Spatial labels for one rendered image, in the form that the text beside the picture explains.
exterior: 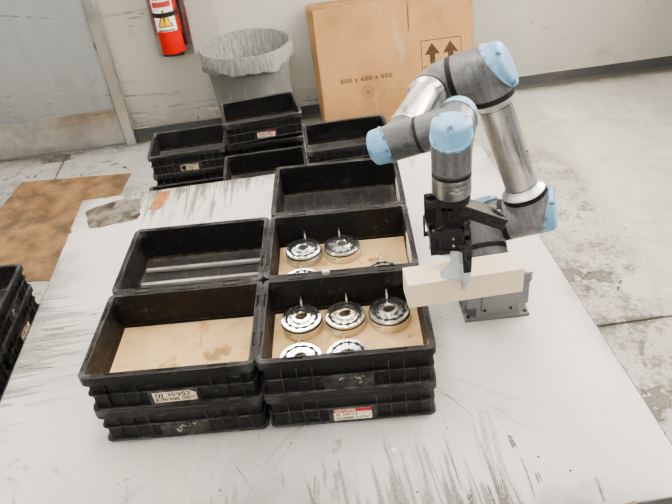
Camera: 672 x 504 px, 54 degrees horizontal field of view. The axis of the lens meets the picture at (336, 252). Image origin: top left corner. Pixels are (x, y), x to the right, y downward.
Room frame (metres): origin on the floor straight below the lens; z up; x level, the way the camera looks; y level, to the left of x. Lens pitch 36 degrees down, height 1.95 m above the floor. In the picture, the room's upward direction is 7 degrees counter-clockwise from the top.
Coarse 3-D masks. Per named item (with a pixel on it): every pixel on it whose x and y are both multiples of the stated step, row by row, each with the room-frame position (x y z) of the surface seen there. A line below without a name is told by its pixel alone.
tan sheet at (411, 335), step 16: (368, 320) 1.25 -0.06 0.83; (416, 320) 1.23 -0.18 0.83; (320, 336) 1.21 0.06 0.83; (336, 336) 1.21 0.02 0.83; (352, 336) 1.20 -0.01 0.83; (368, 336) 1.19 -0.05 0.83; (384, 336) 1.19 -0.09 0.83; (400, 336) 1.18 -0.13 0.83; (416, 336) 1.17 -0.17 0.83; (272, 352) 1.18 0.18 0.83
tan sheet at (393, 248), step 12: (360, 240) 1.61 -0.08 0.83; (372, 240) 1.60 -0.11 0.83; (384, 240) 1.59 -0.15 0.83; (396, 240) 1.58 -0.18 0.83; (324, 252) 1.57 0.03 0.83; (372, 252) 1.54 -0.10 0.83; (384, 252) 1.53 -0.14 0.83; (396, 252) 1.52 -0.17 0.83; (288, 264) 1.53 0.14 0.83; (324, 264) 1.51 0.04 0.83; (336, 264) 1.50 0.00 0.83; (348, 264) 1.50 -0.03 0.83; (360, 264) 1.49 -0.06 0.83
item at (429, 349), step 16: (352, 272) 1.33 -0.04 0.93; (368, 272) 1.32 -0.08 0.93; (384, 272) 1.31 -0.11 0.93; (432, 336) 1.06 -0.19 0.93; (256, 352) 1.08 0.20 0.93; (336, 352) 1.05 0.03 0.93; (352, 352) 1.04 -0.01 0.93; (368, 352) 1.04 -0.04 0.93; (384, 352) 1.03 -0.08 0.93; (400, 352) 1.03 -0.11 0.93; (416, 352) 1.03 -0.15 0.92; (432, 352) 1.03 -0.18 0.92; (272, 368) 1.04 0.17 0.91; (288, 368) 1.04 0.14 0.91
